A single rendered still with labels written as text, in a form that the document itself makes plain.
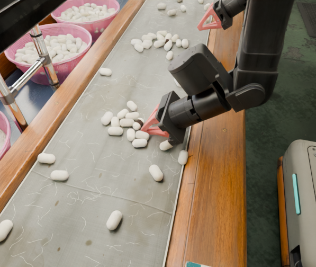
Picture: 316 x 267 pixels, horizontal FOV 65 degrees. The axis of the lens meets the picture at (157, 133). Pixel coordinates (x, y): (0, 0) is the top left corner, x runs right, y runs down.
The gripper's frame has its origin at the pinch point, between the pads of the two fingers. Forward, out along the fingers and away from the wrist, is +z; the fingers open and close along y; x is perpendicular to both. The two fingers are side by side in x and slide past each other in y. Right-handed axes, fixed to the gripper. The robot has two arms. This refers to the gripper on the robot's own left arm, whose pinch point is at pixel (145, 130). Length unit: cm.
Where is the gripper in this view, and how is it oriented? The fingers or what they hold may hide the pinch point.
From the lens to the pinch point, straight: 55.6
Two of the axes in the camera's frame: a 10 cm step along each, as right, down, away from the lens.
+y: -2.4, 7.2, -6.5
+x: 6.3, 6.2, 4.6
